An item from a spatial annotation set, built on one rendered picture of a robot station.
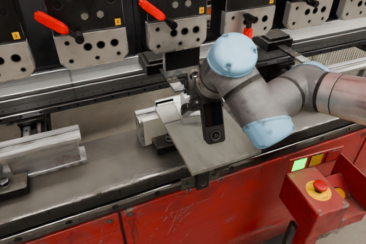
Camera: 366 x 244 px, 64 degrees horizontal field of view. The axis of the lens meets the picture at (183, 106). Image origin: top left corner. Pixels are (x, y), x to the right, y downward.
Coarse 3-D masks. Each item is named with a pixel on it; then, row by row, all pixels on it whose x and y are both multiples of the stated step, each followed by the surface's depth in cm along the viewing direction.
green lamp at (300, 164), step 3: (303, 159) 90; (306, 159) 91; (294, 162) 90; (297, 162) 90; (300, 162) 91; (303, 162) 91; (294, 165) 91; (297, 165) 91; (300, 165) 92; (303, 165) 92; (294, 168) 92; (297, 168) 92; (300, 168) 93; (291, 171) 92
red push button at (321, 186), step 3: (315, 180) 87; (318, 180) 87; (321, 180) 87; (315, 183) 86; (318, 183) 86; (321, 183) 86; (324, 183) 86; (315, 186) 85; (318, 186) 85; (321, 186) 85; (324, 186) 85; (327, 186) 85; (315, 189) 87; (318, 189) 85; (321, 189) 84; (324, 189) 84; (318, 192) 86; (321, 192) 86
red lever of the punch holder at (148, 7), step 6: (144, 0) 61; (144, 6) 60; (150, 6) 61; (150, 12) 61; (156, 12) 62; (156, 18) 63; (162, 18) 63; (168, 18) 66; (168, 24) 65; (174, 24) 65
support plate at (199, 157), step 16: (160, 112) 82; (176, 112) 82; (224, 112) 82; (176, 128) 76; (192, 128) 76; (224, 128) 76; (240, 128) 76; (176, 144) 71; (192, 144) 71; (208, 144) 71; (224, 144) 71; (240, 144) 71; (192, 160) 67; (208, 160) 67; (224, 160) 67; (240, 160) 68
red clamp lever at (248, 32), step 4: (244, 16) 74; (248, 16) 72; (252, 16) 72; (248, 20) 72; (252, 20) 72; (248, 24) 73; (244, 28) 75; (248, 28) 74; (244, 32) 75; (248, 32) 74; (252, 32) 75; (248, 36) 75
